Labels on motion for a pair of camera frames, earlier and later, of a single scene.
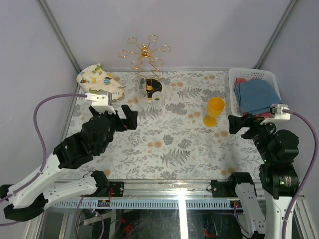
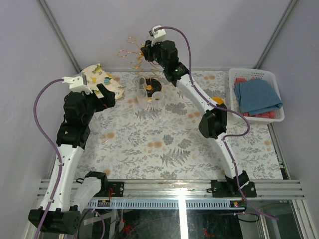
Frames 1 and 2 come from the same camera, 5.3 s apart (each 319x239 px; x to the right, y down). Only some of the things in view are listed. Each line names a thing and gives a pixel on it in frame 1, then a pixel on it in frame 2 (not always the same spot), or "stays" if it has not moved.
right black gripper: x=236 y=122 to x=147 y=50
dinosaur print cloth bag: x=93 y=79 stays
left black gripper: x=131 y=123 to x=108 y=99
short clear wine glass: x=158 y=101 stays
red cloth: x=265 y=115 stays
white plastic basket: x=249 y=73 stays
